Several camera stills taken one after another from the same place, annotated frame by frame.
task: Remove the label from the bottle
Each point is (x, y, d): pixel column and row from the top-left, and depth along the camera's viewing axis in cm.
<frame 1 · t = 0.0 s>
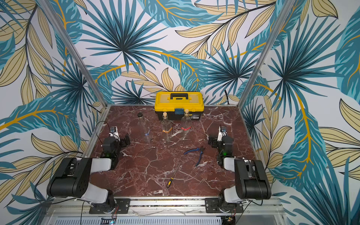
left hand: (120, 135, 92), fingers open
right hand: (218, 134, 93), fingers open
yellow black toolbox: (175, 104, 100), point 18 cm above the table
glass bottle blue label: (148, 138, 99), point 3 cm above the table
glass bottle orange label: (166, 128, 89), point 15 cm above the table
blue handled cutting pliers: (201, 149, 95), point 2 cm above the table
yellow black screwdriver: (169, 182, 82), on the table
blue label sticker: (148, 133, 94), point 9 cm above the table
orange label sticker: (167, 131, 90), point 13 cm above the table

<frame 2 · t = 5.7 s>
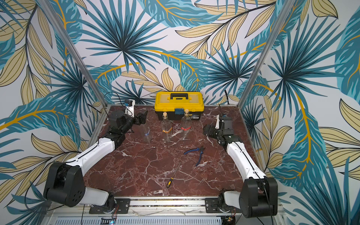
left hand: (140, 110, 83), fingers open
right hand: (210, 129, 86), fingers open
the named things where they were.

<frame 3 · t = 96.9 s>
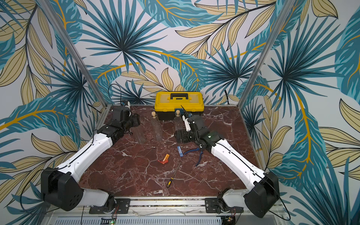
left hand: (134, 117, 82), fingers open
right hand: (182, 132, 78), fingers open
glass bottle orange label: (156, 127, 89), point 16 cm above the table
blue label sticker: (180, 151, 97), on the table
orange label sticker: (166, 157, 93), on the table
glass bottle red label: (178, 122, 87), point 19 cm above the table
the other named things where they were.

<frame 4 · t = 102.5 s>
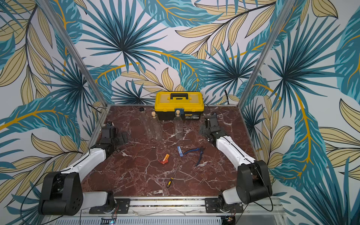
left hand: (117, 137, 89), fingers open
right hand: (210, 127, 89), fingers open
